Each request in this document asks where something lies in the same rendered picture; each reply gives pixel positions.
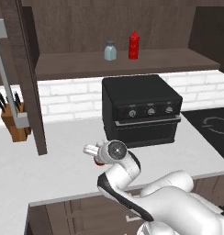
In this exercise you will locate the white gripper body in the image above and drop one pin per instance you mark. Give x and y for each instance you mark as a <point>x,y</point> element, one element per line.
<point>91,150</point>

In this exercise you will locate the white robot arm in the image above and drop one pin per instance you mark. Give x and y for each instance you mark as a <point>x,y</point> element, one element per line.
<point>172,205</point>

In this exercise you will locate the red condiment bottle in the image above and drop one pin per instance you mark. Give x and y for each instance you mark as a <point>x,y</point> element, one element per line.
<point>133,46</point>
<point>99,163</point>

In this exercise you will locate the dark wood cabinet door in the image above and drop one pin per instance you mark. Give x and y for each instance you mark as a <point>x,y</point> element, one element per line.
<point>28,91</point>
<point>210,36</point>

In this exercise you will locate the grey shaker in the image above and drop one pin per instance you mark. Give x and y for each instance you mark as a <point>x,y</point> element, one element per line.
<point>110,52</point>

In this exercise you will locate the dark wood base cabinets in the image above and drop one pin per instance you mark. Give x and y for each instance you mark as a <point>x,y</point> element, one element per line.
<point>71,215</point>

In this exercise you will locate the black toaster oven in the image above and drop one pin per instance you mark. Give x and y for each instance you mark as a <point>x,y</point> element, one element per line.
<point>138,95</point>

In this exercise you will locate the wooden knife block with knives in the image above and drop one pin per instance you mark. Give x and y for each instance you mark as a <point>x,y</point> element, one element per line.
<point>16,130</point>

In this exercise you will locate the black hob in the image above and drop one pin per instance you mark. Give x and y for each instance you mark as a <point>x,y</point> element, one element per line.
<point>215,128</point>

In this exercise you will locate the dark wood wall cabinet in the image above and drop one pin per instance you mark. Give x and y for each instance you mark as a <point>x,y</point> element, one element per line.
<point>86,64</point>

